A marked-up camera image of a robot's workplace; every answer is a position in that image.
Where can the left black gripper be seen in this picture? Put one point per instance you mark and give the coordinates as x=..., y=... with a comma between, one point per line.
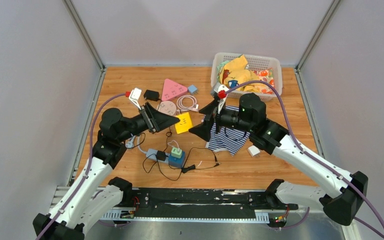
x=161, y=120

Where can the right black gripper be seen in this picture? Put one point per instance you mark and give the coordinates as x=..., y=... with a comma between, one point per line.
x=203, y=129

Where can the yellow power adapter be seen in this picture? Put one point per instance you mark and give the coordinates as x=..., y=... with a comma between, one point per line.
x=185, y=123

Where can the pink triangular power strip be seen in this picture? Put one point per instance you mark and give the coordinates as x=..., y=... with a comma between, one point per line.
x=172, y=90

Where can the light blue power strip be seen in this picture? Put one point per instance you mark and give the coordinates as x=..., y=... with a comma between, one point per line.
x=156, y=156

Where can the green cube charger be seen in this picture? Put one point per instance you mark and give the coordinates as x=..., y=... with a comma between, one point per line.
x=176, y=152

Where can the black adapter with cable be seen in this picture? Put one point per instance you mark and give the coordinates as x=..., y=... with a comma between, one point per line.
x=148, y=165

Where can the blue cube charger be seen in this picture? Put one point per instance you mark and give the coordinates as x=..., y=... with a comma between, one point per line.
x=177, y=162

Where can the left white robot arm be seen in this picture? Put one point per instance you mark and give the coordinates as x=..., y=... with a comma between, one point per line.
x=79, y=210

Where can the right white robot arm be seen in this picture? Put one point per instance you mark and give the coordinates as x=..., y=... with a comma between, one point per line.
x=339, y=193

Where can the pink round power strip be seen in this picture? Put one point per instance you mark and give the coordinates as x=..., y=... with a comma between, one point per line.
x=167, y=107

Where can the black adapter at back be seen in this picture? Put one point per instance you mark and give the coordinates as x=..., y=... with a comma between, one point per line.
x=151, y=95

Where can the blue striped shirt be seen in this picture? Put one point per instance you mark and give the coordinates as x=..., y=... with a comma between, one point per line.
x=228, y=139

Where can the light blue small charger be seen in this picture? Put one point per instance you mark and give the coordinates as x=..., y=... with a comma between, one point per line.
x=192, y=89

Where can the white cube charger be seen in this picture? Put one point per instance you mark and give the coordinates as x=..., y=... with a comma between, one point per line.
x=253, y=151

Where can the yellow clothes in basket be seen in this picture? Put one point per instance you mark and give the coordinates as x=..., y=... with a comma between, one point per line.
x=237, y=71

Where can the white plastic basket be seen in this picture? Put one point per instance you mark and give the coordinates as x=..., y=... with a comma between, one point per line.
x=262, y=89

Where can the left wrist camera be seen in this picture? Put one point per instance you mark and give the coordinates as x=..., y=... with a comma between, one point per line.
x=134, y=97

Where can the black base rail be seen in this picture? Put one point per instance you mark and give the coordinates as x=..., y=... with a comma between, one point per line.
x=197, y=205

